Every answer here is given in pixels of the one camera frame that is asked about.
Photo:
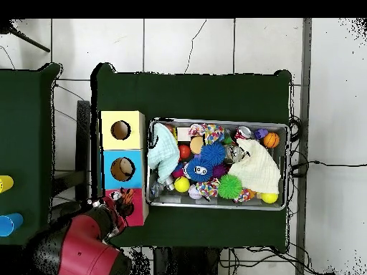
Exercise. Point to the orange striped tiger plush toy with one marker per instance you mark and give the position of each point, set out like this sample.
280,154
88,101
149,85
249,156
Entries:
126,199

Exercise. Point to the light blue quilted cloth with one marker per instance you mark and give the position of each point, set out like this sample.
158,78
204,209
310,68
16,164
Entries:
163,151

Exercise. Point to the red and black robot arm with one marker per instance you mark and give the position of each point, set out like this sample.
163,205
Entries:
83,252

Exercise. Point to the wooden box with three holes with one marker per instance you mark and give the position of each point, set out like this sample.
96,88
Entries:
134,143

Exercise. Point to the black metal stand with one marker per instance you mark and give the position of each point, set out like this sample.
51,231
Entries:
83,143

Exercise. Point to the red rubber ball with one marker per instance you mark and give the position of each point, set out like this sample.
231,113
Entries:
185,151

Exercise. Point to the blue spiky ball with eyes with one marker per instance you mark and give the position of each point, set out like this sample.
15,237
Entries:
199,169

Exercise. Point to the blue cylinder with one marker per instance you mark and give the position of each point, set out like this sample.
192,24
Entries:
10,225

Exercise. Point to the blue spiky rubber ball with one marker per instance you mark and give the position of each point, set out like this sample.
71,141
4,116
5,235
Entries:
212,153

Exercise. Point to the yellow cylinder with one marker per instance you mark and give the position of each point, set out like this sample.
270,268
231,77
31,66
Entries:
5,184

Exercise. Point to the green spiky rubber ball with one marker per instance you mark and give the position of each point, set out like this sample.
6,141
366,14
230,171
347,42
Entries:
230,186

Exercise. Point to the dark green table cloth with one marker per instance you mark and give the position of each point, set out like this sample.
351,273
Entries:
186,97
25,129

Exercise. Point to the colourful patterned cloth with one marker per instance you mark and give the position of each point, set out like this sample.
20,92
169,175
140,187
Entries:
213,133

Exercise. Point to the cream quilted cloth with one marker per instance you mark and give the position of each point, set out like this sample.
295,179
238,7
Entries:
258,169

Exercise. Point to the red soda can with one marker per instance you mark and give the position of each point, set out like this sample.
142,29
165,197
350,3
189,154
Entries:
243,132

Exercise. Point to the yellow ball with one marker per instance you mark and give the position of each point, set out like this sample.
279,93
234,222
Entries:
269,198

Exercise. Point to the orange toy basketball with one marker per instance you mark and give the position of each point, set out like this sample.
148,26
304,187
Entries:
271,140

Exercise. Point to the black tripod leg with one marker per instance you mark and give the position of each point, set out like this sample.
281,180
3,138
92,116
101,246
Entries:
28,41

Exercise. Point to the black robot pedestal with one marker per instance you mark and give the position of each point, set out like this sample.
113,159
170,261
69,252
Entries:
183,263

